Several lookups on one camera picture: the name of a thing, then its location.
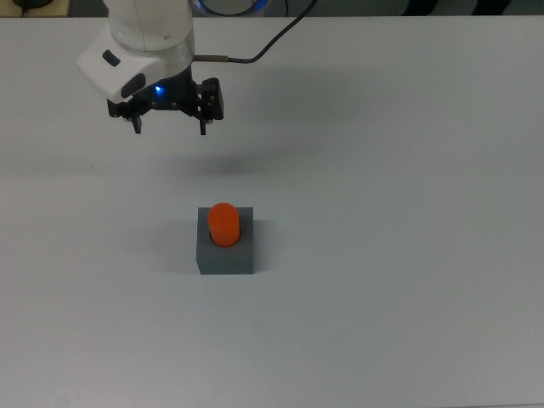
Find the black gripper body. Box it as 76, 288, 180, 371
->
142, 63, 203, 118

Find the orange cylinder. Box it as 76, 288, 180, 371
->
206, 201, 242, 249

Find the grey block with round hole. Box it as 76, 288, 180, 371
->
195, 206, 256, 275

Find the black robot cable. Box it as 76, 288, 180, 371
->
194, 0, 318, 65

